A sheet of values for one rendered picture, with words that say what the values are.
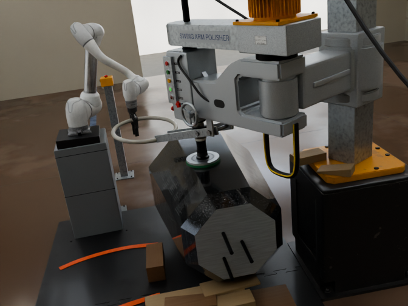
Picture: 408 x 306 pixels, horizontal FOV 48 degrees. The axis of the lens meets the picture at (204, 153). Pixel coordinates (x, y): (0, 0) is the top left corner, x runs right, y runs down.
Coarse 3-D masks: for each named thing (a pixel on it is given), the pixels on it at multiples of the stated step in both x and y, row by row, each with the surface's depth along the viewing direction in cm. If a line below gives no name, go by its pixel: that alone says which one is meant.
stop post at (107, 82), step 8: (104, 80) 449; (112, 80) 451; (104, 88) 454; (112, 88) 461; (112, 96) 458; (112, 104) 461; (112, 112) 464; (112, 120) 467; (120, 136) 474; (120, 144) 477; (120, 152) 480; (120, 160) 483; (120, 168) 486; (120, 176) 491; (128, 176) 489
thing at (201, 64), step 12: (180, 48) 270; (204, 48) 262; (180, 60) 260; (192, 60) 258; (204, 60) 263; (180, 72) 263; (192, 72) 260; (204, 72) 265; (216, 72) 272; (180, 84) 267; (180, 96) 271; (192, 96) 264; (180, 108) 275; (192, 120) 269; (204, 120) 280
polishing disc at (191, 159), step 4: (196, 152) 301; (208, 152) 299; (212, 152) 298; (216, 152) 298; (188, 156) 297; (192, 156) 296; (196, 156) 295; (212, 156) 292; (216, 156) 292; (188, 160) 290; (192, 160) 289; (196, 160) 289; (200, 160) 288; (204, 160) 287; (208, 160) 287; (212, 160) 286; (216, 160) 287; (192, 164) 285; (196, 164) 284; (200, 164) 283; (204, 164) 283; (208, 164) 284
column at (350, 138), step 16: (336, 0) 248; (352, 0) 241; (368, 0) 245; (336, 16) 251; (352, 16) 244; (368, 16) 248; (336, 112) 271; (352, 112) 262; (368, 112) 270; (336, 128) 275; (352, 128) 266; (368, 128) 274; (336, 144) 279; (352, 144) 270; (368, 144) 278; (352, 160) 273
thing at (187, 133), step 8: (184, 128) 308; (216, 128) 263; (224, 128) 270; (232, 128) 270; (160, 136) 312; (168, 136) 304; (176, 136) 297; (184, 136) 290; (192, 136) 283; (200, 136) 277
